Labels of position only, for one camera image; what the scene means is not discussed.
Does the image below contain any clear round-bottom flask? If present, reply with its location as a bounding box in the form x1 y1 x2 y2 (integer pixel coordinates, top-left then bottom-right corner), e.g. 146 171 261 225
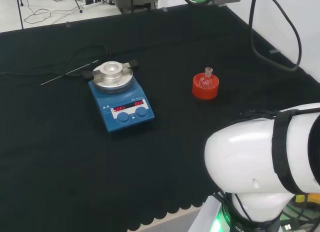
199 66 214 89

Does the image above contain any blue base heater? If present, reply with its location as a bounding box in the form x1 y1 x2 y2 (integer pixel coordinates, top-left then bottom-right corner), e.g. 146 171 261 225
81 59 156 136

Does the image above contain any thin metal probe rod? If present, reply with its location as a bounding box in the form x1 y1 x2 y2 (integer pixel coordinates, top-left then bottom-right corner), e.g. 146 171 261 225
40 59 100 86

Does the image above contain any black bench cloth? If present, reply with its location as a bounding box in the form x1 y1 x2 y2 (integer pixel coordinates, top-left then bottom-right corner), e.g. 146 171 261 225
0 3 320 232

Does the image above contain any grey equipment cabinet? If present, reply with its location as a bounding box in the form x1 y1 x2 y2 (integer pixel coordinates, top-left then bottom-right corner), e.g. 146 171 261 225
111 0 159 15

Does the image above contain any white power strip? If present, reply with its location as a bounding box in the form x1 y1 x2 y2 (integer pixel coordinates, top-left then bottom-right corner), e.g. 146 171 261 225
82 0 116 10

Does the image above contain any black tripod leg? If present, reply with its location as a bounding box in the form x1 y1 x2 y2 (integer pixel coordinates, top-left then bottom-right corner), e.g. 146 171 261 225
15 0 25 30

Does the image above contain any orange flask ring holder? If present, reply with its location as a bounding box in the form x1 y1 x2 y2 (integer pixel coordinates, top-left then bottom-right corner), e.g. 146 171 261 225
191 72 220 101

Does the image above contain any thin black probe cable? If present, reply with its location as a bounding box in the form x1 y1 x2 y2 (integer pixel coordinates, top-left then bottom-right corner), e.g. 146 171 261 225
69 43 113 68

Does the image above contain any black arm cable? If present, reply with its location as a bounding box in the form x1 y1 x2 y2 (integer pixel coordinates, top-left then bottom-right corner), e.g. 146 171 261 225
248 0 303 72

